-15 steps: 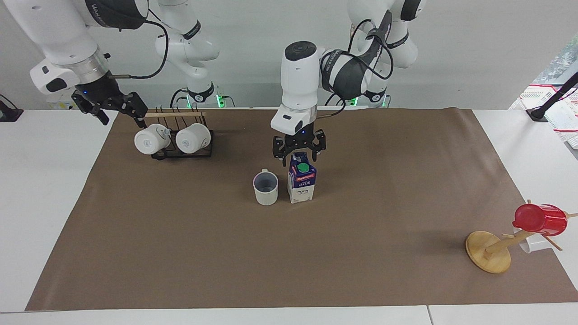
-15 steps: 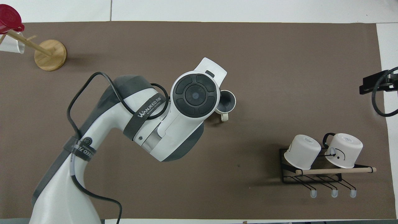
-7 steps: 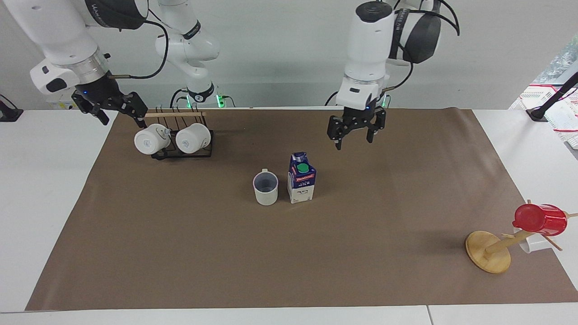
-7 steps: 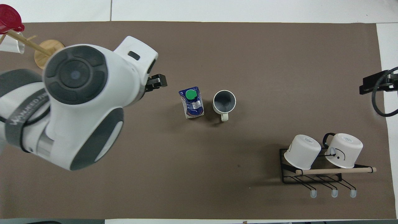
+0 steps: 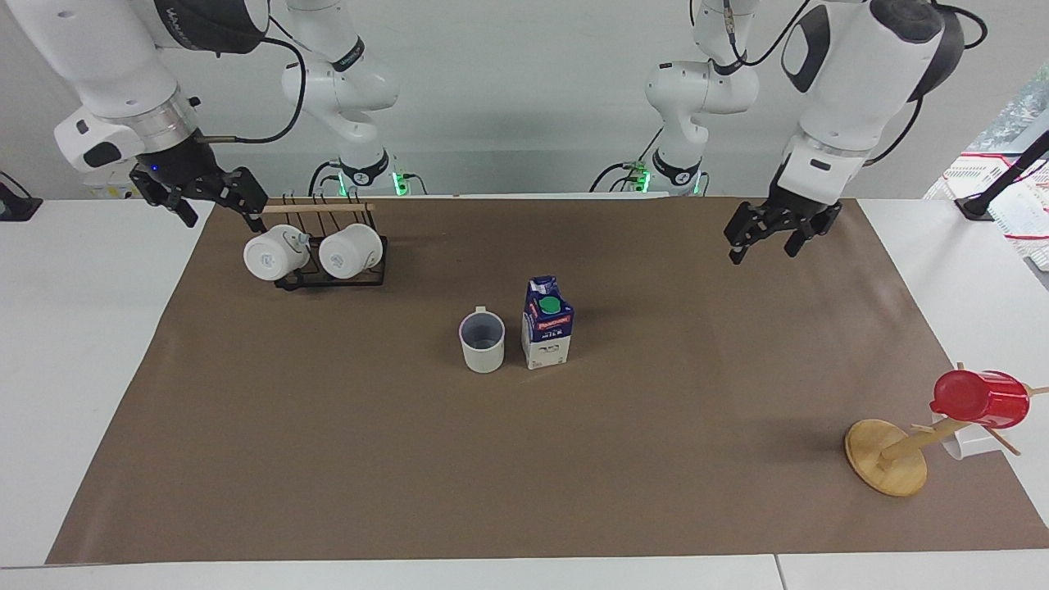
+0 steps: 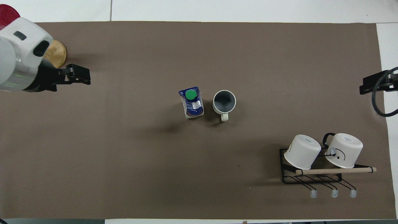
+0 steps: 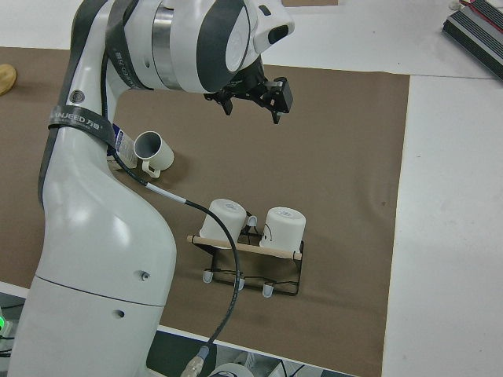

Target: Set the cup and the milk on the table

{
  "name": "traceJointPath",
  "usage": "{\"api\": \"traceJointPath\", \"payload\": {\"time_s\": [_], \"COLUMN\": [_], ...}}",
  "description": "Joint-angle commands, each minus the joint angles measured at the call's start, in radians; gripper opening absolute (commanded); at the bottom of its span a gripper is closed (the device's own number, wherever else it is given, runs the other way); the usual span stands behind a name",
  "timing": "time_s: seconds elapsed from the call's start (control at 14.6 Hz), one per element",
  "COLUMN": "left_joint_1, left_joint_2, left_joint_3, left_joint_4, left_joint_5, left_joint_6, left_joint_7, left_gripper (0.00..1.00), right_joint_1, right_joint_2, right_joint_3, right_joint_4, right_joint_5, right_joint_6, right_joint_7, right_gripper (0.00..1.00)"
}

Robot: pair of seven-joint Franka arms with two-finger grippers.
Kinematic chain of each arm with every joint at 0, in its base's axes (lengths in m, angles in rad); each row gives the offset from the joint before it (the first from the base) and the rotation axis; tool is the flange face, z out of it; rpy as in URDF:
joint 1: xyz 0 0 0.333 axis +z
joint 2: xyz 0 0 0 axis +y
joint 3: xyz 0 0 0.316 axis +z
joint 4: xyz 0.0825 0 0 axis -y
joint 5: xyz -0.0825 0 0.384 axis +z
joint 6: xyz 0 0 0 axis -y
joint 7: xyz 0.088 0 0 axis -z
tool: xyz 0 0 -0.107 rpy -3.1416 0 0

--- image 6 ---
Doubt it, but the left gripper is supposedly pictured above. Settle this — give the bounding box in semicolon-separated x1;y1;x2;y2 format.
23;59;59;93

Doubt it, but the blue milk carton green cap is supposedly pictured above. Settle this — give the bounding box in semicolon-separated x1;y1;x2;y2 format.
178;86;205;119

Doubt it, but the round wooden lid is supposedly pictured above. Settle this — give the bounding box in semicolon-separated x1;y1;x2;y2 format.
43;40;67;69

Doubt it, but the round red lid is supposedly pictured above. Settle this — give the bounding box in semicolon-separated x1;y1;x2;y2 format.
0;4;21;30

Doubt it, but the cream mug grey inside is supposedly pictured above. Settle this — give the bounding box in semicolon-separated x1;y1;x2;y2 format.
212;90;237;122

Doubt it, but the plain white mug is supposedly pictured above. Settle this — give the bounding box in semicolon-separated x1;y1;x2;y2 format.
283;134;322;170

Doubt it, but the white mug face print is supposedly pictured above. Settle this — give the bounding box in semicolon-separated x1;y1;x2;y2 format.
325;133;363;169

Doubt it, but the black wire mug rack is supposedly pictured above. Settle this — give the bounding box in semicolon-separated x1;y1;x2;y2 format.
279;133;377;199

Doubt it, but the black cable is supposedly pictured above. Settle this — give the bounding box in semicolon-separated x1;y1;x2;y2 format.
372;66;398;118

